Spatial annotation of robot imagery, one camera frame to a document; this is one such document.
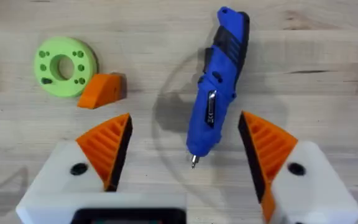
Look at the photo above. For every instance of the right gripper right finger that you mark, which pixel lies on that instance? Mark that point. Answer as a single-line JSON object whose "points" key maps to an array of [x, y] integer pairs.
{"points": [[303, 186]]}

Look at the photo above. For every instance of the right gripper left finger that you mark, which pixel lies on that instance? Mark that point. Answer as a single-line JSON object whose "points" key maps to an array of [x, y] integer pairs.
{"points": [[73, 169]]}

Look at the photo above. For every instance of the blue electric screwdriver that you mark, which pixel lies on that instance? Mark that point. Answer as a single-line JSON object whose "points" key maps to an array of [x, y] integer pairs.
{"points": [[219, 84]]}

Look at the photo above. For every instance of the orange ribbed wedge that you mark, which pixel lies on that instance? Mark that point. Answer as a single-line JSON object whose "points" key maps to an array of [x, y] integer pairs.
{"points": [[102, 91]]}

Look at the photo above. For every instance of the green disc with holes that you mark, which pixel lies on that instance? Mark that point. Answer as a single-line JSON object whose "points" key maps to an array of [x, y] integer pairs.
{"points": [[64, 66]]}

